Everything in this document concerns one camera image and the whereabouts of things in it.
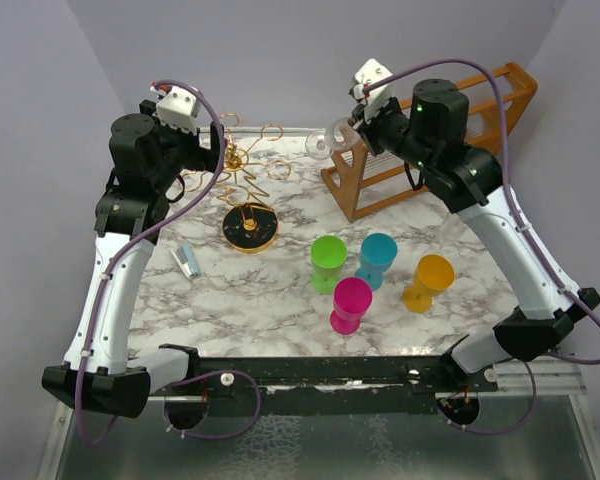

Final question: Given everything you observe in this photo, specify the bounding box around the orange plastic goblet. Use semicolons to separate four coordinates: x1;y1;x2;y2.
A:
402;254;455;313

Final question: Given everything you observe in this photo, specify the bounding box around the clear wine glass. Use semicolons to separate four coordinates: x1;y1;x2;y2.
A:
305;118;360;160
433;217;456;250

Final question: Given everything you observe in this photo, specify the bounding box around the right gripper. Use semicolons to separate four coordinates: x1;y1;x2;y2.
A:
347;94;433;173

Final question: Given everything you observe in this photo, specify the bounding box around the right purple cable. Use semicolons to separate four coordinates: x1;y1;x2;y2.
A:
364;57;600;437

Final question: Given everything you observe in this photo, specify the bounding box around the black base frame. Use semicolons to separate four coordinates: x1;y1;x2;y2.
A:
151;355;498;417

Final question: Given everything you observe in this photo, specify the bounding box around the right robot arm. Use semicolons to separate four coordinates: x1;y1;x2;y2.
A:
350;79;600;391

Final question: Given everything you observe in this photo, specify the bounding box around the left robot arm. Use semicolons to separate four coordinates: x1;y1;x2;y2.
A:
41;113;225;418

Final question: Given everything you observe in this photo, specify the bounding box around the light blue stapler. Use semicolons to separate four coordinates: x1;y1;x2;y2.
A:
171;243;201;280

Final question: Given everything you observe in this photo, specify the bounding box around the wooden rack with clear rods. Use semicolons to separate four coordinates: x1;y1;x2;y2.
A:
321;62;538;222

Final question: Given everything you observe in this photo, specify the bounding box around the pink plastic goblet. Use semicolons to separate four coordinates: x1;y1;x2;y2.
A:
330;277;373;335

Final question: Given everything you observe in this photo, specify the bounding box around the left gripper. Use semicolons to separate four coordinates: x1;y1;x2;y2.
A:
142;100;227;191

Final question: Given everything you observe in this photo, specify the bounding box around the gold wire wine glass rack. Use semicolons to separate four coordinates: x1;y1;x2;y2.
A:
215;112;292;254

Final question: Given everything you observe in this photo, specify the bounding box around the green plastic goblet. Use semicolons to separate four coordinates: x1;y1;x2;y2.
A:
310;235;348;295

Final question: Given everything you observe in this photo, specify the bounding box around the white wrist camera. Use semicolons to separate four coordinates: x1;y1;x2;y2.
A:
150;83;200;134
348;57;396;121

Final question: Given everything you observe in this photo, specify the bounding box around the teal plastic goblet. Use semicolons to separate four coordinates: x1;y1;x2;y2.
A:
355;233;398;291

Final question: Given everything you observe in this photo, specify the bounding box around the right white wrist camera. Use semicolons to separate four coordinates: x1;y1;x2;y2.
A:
348;57;396;121

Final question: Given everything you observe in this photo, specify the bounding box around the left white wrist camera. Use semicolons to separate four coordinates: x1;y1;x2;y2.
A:
150;83;200;134

